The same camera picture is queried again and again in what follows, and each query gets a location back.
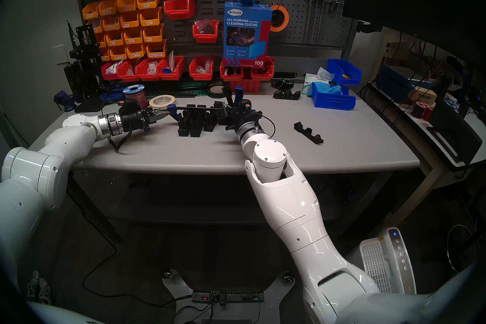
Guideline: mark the orange tape roll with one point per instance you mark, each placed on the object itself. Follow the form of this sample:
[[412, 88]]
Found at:
[[286, 18]]

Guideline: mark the blue black bar clamp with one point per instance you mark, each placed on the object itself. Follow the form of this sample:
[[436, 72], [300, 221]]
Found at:
[[172, 111]]

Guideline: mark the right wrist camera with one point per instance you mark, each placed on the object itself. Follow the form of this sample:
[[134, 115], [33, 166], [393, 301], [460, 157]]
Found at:
[[246, 104]]

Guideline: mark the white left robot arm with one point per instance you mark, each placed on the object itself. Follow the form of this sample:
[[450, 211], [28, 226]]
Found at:
[[45, 163]]

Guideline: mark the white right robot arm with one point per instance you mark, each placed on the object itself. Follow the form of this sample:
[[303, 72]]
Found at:
[[296, 213]]

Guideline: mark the black flat device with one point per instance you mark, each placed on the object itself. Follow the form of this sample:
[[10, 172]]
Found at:
[[453, 133]]

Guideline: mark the blue cleaning cloths box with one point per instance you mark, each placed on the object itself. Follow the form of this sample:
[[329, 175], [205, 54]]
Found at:
[[246, 34]]

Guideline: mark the beige masking tape roll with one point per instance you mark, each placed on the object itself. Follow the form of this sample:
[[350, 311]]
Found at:
[[161, 100]]

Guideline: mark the stacked red storage bins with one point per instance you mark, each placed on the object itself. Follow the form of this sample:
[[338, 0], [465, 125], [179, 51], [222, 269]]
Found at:
[[252, 86]]

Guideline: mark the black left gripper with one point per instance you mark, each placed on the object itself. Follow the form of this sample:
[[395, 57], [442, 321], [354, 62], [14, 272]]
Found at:
[[134, 120]]

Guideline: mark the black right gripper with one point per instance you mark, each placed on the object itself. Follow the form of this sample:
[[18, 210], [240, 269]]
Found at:
[[243, 118]]

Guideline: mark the black printed notched bracket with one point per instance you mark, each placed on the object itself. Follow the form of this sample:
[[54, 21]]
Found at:
[[308, 132]]

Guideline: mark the small cardboard box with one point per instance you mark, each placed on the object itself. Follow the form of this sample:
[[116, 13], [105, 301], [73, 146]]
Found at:
[[423, 94]]

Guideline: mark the black 3D printed piece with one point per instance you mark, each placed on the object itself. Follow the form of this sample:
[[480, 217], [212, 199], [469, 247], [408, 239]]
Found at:
[[190, 124], [210, 120]]

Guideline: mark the white side desk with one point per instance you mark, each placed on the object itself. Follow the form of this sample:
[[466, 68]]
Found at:
[[402, 108]]

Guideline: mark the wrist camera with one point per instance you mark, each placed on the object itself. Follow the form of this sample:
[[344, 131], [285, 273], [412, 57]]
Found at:
[[129, 104], [246, 104]]

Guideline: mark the red storage bin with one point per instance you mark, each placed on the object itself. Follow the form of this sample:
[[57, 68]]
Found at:
[[146, 76], [262, 74], [231, 76], [201, 76], [125, 75], [108, 76], [205, 36], [171, 75], [178, 12]]

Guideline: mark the black power strip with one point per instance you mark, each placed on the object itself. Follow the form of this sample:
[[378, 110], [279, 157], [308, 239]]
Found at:
[[228, 296]]

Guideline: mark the grey sneaker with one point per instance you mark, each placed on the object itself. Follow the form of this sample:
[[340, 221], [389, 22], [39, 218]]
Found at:
[[40, 289]]

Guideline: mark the green white tissue box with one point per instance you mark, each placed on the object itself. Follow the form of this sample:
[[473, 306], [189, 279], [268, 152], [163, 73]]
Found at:
[[309, 86]]

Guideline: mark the white air purifier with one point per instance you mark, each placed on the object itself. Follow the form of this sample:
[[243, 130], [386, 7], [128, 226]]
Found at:
[[398, 262]]

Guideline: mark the blue plastic storage bin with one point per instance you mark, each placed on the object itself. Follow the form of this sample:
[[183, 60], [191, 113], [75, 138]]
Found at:
[[347, 74], [334, 103]]

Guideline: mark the blue hand clamp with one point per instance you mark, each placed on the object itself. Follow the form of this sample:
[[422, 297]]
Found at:
[[112, 93]]

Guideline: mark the blue cloth in bin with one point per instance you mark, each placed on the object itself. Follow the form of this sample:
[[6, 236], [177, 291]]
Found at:
[[326, 89]]

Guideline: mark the black tool stand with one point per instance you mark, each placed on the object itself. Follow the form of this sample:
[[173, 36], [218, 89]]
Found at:
[[85, 61]]

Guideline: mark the red thread spool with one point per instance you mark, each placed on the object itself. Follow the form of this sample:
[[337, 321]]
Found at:
[[427, 111]]

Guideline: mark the blue equipment case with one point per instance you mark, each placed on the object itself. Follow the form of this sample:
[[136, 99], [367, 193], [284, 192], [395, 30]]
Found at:
[[395, 84]]

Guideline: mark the blue bench vise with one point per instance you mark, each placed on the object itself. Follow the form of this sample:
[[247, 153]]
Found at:
[[66, 99]]

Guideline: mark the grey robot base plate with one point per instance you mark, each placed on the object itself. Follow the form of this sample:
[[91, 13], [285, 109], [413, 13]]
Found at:
[[178, 285]]

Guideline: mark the green cutting mat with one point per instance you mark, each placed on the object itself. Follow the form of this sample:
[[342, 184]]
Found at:
[[193, 86]]

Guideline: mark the black tape roll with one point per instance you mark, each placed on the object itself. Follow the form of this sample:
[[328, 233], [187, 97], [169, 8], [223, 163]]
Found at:
[[214, 89]]

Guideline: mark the black printed clip block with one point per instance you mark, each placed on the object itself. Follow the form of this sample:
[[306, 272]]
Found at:
[[286, 94]]

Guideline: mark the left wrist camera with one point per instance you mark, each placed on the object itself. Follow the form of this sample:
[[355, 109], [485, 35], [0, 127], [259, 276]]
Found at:
[[129, 104]]

